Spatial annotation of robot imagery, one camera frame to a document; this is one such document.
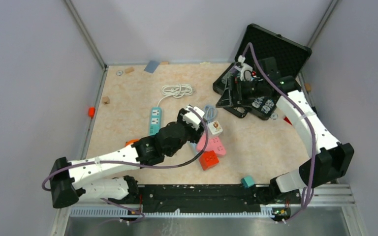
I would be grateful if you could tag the black open case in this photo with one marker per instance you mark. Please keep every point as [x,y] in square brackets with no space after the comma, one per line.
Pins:
[271,55]

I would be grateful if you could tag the red cube socket adapter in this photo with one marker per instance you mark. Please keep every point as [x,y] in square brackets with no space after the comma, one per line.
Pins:
[208,160]

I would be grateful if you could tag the orange arch block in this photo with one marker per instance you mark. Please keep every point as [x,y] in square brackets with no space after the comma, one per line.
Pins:
[130,142]

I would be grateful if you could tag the wooden block right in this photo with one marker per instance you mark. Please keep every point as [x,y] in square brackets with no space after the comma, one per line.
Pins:
[308,87]

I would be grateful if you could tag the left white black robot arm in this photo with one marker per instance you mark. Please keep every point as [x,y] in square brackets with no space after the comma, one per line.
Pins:
[70,182]

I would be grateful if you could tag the pink triangular power strip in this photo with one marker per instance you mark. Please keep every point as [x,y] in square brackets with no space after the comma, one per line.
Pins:
[213,144]

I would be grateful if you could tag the metal washer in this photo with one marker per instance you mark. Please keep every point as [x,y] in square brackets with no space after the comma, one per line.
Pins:
[119,73]

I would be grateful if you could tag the grey blue card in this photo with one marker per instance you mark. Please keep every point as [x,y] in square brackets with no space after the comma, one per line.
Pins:
[151,66]

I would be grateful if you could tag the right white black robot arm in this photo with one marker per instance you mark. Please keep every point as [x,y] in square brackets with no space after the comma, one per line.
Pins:
[329,159]

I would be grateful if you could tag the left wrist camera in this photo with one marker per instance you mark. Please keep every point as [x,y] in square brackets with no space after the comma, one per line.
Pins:
[193,116]

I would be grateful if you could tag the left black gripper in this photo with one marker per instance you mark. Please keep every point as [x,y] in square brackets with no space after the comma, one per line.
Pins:
[195,133]

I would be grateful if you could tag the red blue brick stack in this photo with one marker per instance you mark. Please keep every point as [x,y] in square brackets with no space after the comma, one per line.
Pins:
[287,120]

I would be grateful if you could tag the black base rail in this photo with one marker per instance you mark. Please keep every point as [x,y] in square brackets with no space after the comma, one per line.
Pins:
[209,198]

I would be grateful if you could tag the wooden block top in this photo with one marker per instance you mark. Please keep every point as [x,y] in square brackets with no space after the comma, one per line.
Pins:
[129,70]

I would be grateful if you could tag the wooden block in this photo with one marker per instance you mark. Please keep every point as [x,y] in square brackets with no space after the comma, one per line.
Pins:
[129,70]
[308,87]

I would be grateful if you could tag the teal small plug adapter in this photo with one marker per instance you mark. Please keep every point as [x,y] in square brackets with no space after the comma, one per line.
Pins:
[247,182]

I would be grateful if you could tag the red orange clip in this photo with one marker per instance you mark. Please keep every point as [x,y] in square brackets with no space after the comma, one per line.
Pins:
[91,112]

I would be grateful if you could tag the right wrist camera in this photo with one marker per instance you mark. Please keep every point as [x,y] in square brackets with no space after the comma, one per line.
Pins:
[244,69]

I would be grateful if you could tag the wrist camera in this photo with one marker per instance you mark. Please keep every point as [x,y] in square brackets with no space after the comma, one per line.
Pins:
[193,116]
[244,69]

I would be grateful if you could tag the white cube socket adapter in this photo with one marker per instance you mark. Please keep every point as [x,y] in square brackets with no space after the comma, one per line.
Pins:
[214,128]

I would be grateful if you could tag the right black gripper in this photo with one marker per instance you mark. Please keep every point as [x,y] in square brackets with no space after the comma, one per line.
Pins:
[234,84]

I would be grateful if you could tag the teal power strip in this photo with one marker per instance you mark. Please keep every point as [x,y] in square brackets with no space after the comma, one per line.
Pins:
[155,120]

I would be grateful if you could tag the light blue power strip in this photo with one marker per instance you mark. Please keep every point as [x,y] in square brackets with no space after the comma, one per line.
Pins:
[210,115]

